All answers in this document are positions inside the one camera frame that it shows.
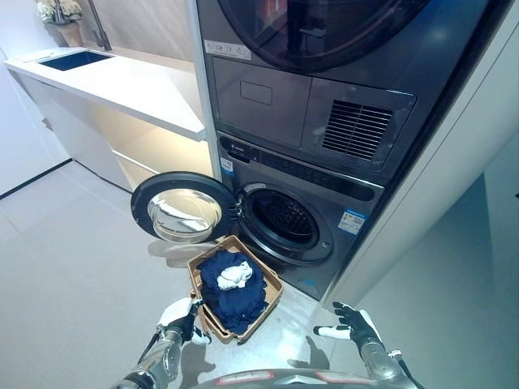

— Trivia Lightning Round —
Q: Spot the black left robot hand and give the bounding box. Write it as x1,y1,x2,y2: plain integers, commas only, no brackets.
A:
157,294,212,346

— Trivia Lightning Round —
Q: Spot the white crumpled garment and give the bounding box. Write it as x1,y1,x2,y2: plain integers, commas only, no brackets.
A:
217,261,255,291

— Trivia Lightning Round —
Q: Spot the grey metal faucet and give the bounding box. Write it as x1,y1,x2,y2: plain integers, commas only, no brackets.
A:
86,0,113,51

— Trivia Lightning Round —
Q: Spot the robot torso with red trim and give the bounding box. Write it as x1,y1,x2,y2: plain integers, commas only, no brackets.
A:
194,367,386,389

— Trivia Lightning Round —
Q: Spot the dark blue sink basin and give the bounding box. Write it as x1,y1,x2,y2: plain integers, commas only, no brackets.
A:
36,50,116,72

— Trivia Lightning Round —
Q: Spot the dark blue garment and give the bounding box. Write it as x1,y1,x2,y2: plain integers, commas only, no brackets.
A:
195,250,270,335

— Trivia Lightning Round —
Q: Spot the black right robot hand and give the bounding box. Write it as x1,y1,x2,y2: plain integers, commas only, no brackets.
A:
313,301,384,347

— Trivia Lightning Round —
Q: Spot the white counter cabinet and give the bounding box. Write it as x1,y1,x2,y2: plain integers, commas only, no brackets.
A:
2,46,215,194

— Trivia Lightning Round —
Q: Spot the round washing machine door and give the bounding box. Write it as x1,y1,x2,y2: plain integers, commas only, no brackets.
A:
130,172,238,245

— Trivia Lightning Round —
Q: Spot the grey front-load washing machine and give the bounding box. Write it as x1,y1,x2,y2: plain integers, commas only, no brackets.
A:
215,129,385,301

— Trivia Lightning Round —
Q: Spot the white flower bouquet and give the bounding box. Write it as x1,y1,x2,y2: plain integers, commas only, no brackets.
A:
35,0,84,24

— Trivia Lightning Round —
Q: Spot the beige flower pot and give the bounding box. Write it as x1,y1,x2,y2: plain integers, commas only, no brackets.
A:
54,21,84,48

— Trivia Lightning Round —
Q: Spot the brown woven laundry basket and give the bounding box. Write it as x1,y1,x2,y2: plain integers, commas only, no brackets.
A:
187,234,285,346

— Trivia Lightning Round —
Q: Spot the grey stacked dryer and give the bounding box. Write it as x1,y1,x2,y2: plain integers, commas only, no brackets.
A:
195,0,504,188

